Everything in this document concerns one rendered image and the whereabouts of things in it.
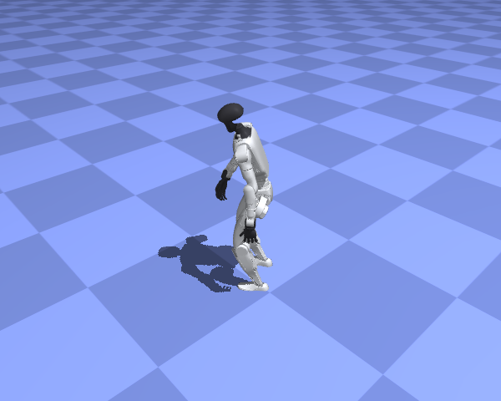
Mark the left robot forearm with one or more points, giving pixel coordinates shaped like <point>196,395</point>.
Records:
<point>250,200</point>

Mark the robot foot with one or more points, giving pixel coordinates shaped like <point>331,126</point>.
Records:
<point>267,262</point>
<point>250,286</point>

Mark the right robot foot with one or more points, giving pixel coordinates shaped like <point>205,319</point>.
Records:
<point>267,262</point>

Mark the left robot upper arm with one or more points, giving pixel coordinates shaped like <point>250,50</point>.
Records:
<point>243,159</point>

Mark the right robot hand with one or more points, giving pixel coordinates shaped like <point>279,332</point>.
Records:
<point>221,186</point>

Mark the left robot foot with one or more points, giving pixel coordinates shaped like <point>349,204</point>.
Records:
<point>250,286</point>

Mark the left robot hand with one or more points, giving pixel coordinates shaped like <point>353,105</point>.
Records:
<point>249,233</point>

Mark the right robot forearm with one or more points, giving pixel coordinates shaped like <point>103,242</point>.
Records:
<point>231,167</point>

